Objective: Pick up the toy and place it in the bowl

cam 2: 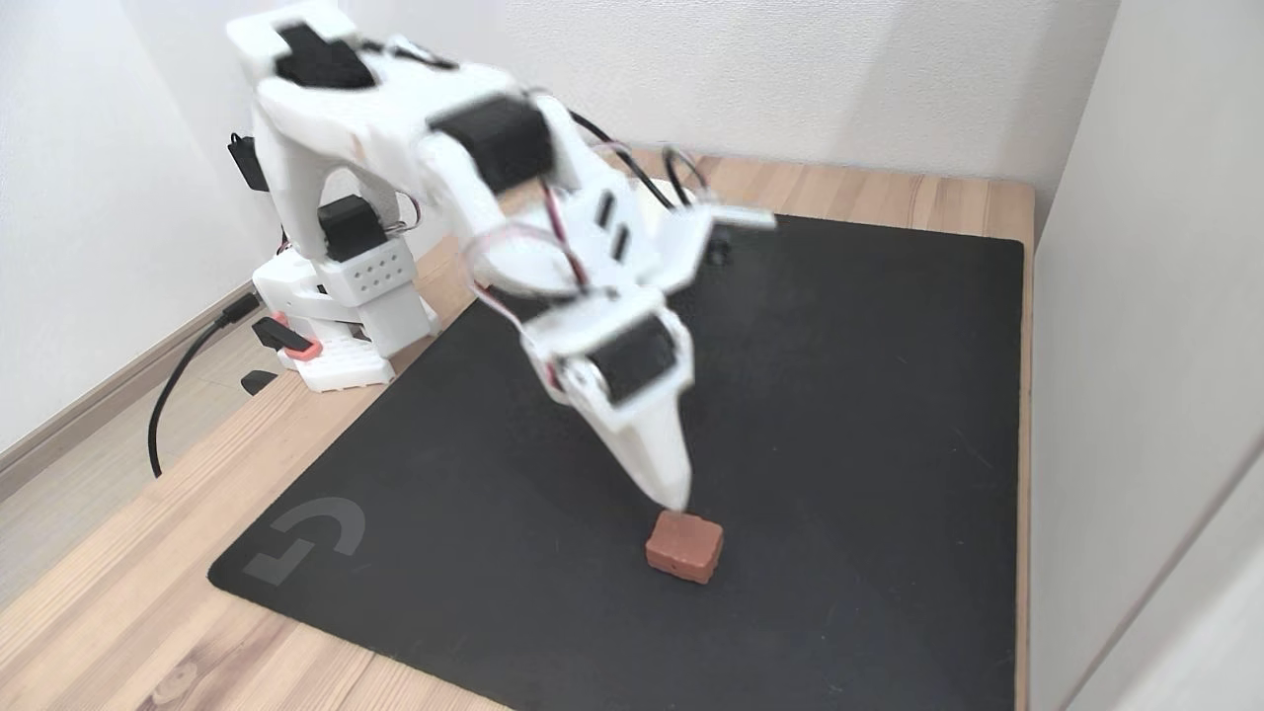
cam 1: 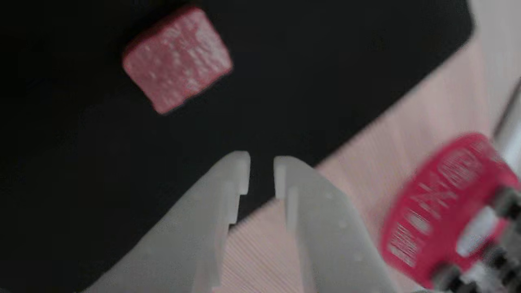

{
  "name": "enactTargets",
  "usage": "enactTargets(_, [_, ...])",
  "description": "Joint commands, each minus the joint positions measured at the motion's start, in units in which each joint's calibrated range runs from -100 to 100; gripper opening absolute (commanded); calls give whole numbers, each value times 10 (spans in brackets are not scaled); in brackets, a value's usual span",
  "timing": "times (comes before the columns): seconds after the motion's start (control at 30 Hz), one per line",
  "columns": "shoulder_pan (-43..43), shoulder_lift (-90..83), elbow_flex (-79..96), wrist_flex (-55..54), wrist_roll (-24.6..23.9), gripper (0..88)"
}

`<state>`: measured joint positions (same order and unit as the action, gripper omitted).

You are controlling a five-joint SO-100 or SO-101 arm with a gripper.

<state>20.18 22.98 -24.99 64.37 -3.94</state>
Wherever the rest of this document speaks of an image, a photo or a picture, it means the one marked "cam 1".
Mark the black desk mat grey logo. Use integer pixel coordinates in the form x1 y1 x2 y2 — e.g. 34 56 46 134
0 0 475 293

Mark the red object with white print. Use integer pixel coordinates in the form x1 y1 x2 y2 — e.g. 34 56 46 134
381 132 521 290

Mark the brown square toy block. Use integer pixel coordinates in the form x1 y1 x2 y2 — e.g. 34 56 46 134
122 6 233 115

